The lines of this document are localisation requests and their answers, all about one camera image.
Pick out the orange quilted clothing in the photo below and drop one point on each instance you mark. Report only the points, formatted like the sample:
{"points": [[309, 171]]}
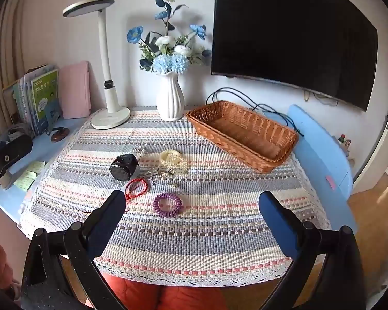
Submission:
{"points": [[161, 297]]}

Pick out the black wristwatch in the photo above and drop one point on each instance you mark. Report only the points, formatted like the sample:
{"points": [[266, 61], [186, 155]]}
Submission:
{"points": [[123, 168]]}

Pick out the beige curtain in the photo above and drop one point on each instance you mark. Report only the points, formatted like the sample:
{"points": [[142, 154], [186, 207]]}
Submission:
{"points": [[0, 71]]}

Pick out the green cover book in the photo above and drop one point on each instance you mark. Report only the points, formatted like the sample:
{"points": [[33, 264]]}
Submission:
{"points": [[47, 100]]}

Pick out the yellow sticky note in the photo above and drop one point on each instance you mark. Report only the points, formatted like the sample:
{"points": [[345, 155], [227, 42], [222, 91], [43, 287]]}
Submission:
{"points": [[35, 167], [25, 180]]}

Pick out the white lamp base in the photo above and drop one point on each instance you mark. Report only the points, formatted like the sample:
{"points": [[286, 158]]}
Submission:
{"points": [[110, 97]]}

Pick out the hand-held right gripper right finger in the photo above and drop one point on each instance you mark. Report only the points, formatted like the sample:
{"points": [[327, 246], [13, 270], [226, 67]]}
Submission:
{"points": [[276, 226]]}

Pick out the small silver earring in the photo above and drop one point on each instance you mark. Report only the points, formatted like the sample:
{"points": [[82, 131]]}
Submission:
{"points": [[139, 150]]}

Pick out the pink folder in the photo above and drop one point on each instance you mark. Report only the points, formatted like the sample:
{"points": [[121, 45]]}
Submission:
{"points": [[74, 90]]}

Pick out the brown wooden stand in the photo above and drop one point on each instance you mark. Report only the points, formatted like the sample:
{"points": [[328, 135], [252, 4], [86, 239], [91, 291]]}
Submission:
{"points": [[59, 135]]}

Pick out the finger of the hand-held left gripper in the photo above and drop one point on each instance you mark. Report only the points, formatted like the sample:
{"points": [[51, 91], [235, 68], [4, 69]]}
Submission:
{"points": [[14, 153]]}

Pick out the black wall television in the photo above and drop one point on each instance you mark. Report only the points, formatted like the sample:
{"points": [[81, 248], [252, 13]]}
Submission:
{"points": [[278, 32]]}

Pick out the brown wicker basket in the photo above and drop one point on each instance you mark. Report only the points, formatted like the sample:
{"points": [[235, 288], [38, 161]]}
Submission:
{"points": [[245, 126]]}

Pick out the dark grey object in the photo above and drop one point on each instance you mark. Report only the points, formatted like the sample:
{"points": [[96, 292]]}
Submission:
{"points": [[19, 130]]}

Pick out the striped woven tablecloth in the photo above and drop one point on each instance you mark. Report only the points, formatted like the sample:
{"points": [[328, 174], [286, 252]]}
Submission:
{"points": [[197, 232]]}

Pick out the white ribbed vase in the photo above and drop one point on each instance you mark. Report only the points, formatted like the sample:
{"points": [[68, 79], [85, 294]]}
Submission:
{"points": [[169, 100]]}

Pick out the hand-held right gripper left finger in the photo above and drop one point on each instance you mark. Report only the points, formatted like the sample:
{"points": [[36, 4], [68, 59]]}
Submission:
{"points": [[106, 219]]}

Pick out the row of books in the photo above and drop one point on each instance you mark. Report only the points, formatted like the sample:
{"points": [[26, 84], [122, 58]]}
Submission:
{"points": [[21, 103]]}

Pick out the blue and white artificial flowers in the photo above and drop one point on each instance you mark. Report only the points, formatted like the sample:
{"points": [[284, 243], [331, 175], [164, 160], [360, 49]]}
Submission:
{"points": [[166, 63]]}

